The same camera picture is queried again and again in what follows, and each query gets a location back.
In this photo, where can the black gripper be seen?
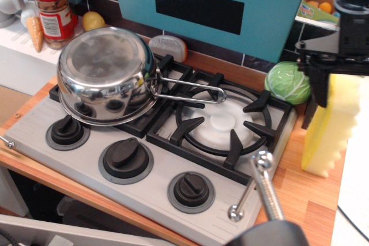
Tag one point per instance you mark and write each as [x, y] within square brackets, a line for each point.
[336, 53]

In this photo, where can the yellow sponge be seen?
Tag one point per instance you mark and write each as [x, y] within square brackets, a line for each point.
[331, 127]

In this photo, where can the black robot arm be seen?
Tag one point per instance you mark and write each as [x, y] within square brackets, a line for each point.
[353, 16]

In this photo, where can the stainless steel pot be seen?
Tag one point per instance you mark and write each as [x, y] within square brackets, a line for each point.
[109, 76]

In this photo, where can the green toy cabbage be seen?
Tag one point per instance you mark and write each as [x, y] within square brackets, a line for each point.
[285, 82]

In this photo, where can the orange toy fruit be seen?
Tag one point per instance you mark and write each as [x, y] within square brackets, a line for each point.
[325, 7]

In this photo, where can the right black burner grate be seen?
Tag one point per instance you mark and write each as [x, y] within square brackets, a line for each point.
[221, 137]

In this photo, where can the black burner grate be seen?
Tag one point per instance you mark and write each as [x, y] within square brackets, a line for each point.
[141, 125]
[221, 137]

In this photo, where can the large teal plastic bin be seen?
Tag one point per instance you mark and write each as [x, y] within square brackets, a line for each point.
[256, 28]

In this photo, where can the silver metal clamp screw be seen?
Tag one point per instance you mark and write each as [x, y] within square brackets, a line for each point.
[260, 164]

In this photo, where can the left black burner grate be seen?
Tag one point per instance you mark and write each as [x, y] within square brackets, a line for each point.
[141, 125]

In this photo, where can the grey toy stove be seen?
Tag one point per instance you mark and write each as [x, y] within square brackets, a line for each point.
[183, 166]

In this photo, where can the right black stove knob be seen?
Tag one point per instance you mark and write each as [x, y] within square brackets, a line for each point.
[191, 192]

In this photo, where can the black stove knob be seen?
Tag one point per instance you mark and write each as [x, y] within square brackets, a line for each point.
[126, 162]
[191, 192]
[67, 134]

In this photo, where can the middle black stove knob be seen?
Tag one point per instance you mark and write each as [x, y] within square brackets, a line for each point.
[126, 162]

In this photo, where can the yellow toy lemon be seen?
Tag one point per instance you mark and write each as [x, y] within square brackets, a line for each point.
[92, 20]

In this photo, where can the left black stove knob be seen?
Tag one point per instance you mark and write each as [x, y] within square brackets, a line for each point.
[67, 134]

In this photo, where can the red lid spice jar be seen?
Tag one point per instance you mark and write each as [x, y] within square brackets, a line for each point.
[57, 22]

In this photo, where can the toy ice cream cone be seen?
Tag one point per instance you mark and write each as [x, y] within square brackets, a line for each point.
[31, 20]

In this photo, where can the small metal rod left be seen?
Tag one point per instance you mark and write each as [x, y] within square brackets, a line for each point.
[9, 144]

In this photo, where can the grey toy faucet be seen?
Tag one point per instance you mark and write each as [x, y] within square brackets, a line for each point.
[9, 8]

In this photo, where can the grey panel bottom left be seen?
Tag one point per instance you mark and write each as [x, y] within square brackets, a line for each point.
[23, 231]

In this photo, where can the dark vertical post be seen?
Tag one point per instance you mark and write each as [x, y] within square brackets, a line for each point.
[309, 112]

